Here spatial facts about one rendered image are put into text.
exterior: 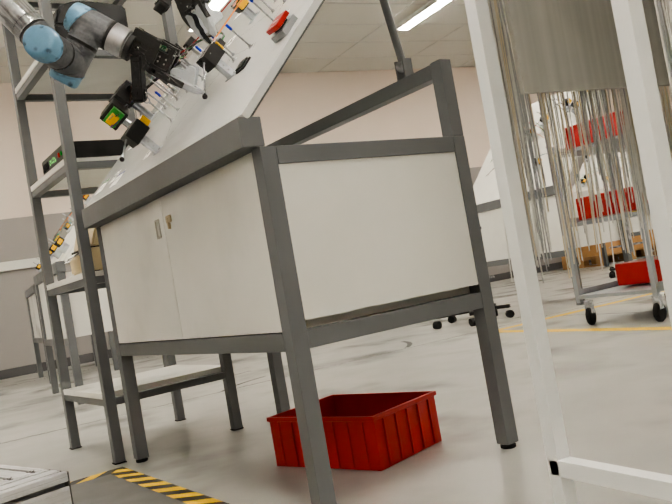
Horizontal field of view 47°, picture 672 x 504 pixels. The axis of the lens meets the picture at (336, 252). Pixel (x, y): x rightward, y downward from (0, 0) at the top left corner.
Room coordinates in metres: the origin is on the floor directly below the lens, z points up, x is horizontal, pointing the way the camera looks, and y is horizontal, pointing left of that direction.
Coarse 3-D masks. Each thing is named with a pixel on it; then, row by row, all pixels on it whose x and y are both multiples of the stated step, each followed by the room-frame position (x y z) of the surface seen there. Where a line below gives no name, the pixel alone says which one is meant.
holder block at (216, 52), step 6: (210, 48) 1.89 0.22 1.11; (216, 48) 1.91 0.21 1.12; (204, 54) 1.88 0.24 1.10; (210, 54) 1.89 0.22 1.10; (216, 54) 1.90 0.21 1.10; (222, 54) 1.91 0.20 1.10; (198, 60) 1.90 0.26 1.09; (204, 60) 1.89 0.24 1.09; (210, 60) 1.89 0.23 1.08; (216, 60) 1.90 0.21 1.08; (210, 66) 1.90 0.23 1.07
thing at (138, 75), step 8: (136, 56) 1.84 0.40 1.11; (136, 64) 1.84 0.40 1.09; (136, 72) 1.85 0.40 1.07; (144, 72) 1.88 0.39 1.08; (136, 80) 1.85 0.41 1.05; (144, 80) 1.88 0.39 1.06; (136, 88) 1.86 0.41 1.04; (144, 88) 1.88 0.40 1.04; (136, 96) 1.87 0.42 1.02; (144, 96) 1.88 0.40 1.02
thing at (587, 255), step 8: (632, 240) 10.86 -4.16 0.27; (640, 240) 10.93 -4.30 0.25; (576, 248) 11.00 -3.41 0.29; (584, 248) 10.86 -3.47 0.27; (592, 248) 10.72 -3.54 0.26; (600, 248) 10.59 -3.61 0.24; (608, 248) 10.66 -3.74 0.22; (616, 248) 10.72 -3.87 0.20; (640, 248) 10.91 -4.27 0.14; (584, 256) 10.88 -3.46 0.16; (592, 256) 10.77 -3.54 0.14; (608, 256) 11.21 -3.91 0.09; (616, 256) 11.17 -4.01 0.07; (632, 256) 10.83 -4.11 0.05; (640, 256) 11.39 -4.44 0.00; (584, 264) 10.92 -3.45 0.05; (592, 264) 11.54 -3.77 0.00; (600, 264) 10.62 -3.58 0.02
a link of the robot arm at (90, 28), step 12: (72, 12) 1.79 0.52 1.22; (84, 12) 1.80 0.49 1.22; (96, 12) 1.81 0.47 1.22; (72, 24) 1.80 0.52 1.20; (84, 24) 1.80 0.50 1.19; (96, 24) 1.80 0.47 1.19; (108, 24) 1.81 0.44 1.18; (84, 36) 1.80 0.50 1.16; (96, 36) 1.81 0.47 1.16; (96, 48) 1.83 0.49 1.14
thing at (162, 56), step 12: (132, 36) 1.82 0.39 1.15; (144, 36) 1.82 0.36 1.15; (132, 48) 1.83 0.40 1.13; (144, 48) 1.84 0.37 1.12; (156, 48) 1.81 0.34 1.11; (168, 48) 1.82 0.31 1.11; (180, 48) 1.88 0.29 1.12; (144, 60) 1.84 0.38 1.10; (156, 60) 1.83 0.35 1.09; (168, 60) 1.83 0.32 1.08; (168, 72) 1.86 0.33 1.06
